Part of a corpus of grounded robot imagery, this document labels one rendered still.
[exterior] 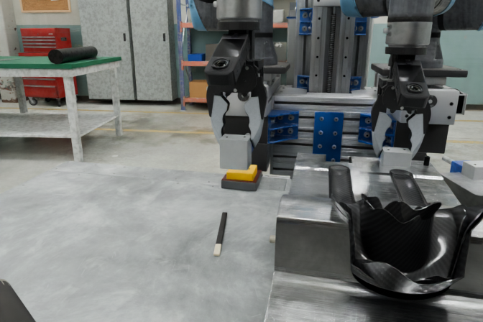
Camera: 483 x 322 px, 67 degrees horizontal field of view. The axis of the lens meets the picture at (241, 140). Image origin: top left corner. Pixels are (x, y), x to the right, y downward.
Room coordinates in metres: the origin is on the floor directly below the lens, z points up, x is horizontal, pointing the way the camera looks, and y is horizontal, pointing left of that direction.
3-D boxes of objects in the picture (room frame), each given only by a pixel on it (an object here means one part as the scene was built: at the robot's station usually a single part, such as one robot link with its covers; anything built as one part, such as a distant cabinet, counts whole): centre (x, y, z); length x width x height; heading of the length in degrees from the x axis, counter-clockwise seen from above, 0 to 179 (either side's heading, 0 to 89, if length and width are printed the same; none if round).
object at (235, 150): (0.66, 0.00, 0.93); 0.13 x 0.05 x 0.05; 168
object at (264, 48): (1.23, -0.04, 1.09); 0.15 x 0.15 x 0.10
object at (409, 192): (0.48, -0.21, 0.92); 0.35 x 0.16 x 0.09; 168
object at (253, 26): (0.64, 0.00, 1.09); 0.09 x 0.08 x 0.12; 168
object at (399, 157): (0.72, -0.31, 0.89); 0.13 x 0.05 x 0.05; 168
